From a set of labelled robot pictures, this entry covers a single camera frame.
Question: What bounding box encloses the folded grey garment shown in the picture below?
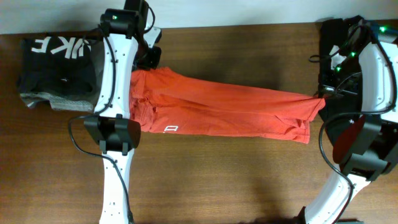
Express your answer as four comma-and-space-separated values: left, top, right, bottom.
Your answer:
17, 38, 103, 112

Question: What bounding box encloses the crumpled black garment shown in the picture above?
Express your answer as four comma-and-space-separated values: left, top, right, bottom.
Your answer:
317, 15, 371, 147

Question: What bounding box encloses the red orange soccer t-shirt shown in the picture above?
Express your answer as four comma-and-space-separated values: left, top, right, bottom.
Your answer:
129, 67, 325, 144

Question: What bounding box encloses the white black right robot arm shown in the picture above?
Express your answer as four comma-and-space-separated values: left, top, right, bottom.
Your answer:
295, 20, 397, 223

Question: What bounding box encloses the folded black Nike shirt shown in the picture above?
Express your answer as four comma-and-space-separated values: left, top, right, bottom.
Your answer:
17, 36, 96, 98

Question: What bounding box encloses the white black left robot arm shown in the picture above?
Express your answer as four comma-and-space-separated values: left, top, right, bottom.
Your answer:
84, 8, 162, 223

